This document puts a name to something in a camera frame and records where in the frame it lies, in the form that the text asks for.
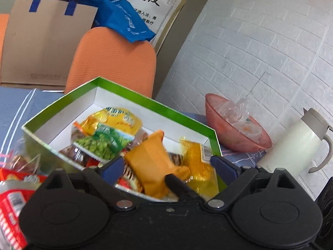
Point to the yellow chip packet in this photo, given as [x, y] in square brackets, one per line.
[119, 118]

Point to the clear brown snack packet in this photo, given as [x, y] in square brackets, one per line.
[75, 153]

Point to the orange chair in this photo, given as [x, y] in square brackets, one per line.
[111, 62]
[3, 31]

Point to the orange snack packet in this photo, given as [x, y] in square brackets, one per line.
[153, 161]

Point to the red checkered snack packet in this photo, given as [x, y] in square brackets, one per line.
[10, 213]

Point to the yellow cake packet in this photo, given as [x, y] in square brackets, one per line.
[200, 169]

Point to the pink bowl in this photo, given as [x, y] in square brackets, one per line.
[229, 135]

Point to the white wall poster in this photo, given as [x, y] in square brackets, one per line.
[156, 2]

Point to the white thermos jug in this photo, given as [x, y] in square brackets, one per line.
[291, 145]

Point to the blue plastic bag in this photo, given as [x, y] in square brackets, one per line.
[119, 18]

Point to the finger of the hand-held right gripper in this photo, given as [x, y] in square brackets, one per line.
[182, 190]

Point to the green pea snack packet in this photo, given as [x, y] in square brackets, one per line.
[104, 142]

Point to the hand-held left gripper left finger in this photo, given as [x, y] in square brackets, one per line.
[111, 168]

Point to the clear plastic wrap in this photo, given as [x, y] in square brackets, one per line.
[239, 112]

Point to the green cardboard box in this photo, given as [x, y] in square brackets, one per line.
[117, 93]

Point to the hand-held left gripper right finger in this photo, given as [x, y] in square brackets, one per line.
[223, 166]

